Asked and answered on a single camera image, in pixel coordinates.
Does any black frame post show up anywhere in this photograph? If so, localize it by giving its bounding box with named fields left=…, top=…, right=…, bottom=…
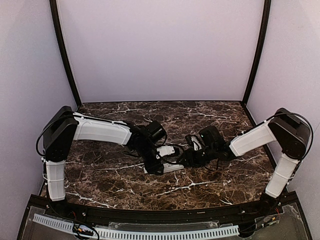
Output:
left=242, top=0, right=272, bottom=105
left=49, top=0, right=82, bottom=108

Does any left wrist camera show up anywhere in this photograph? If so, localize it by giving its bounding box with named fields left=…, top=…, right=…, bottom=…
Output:
left=155, top=145, right=180, bottom=159

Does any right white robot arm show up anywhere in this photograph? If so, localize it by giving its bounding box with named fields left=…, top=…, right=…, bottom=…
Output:
left=180, top=108, right=314, bottom=215

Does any left grey cable duct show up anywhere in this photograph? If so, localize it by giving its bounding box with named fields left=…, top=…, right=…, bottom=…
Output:
left=32, top=213, right=99, bottom=239

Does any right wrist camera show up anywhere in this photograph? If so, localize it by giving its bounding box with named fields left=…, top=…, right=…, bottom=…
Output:
left=185, top=134, right=203, bottom=151

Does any grey cable duct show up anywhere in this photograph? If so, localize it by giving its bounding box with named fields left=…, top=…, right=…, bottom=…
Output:
left=32, top=213, right=99, bottom=239
left=96, top=225, right=240, bottom=240

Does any right black frame post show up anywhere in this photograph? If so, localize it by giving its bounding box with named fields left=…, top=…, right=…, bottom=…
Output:
left=242, top=0, right=272, bottom=105

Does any right grey cable duct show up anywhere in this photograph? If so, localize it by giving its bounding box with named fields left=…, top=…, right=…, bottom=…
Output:
left=96, top=225, right=240, bottom=240

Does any white remote control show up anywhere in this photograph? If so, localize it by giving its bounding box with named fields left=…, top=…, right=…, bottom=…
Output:
left=153, top=163, right=184, bottom=175

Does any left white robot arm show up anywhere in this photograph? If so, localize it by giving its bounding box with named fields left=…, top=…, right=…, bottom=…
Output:
left=37, top=106, right=167, bottom=202

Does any black front rail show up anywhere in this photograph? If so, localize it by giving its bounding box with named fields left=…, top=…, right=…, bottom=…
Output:
left=29, top=194, right=283, bottom=226

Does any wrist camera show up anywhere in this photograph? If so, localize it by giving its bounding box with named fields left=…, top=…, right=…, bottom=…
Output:
left=185, top=134, right=203, bottom=151
left=155, top=145, right=180, bottom=159

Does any right black camera cable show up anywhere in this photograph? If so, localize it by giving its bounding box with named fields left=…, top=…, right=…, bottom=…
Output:
left=273, top=111, right=315, bottom=166

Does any left black frame post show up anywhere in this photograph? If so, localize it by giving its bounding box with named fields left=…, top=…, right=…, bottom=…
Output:
left=49, top=0, right=82, bottom=108

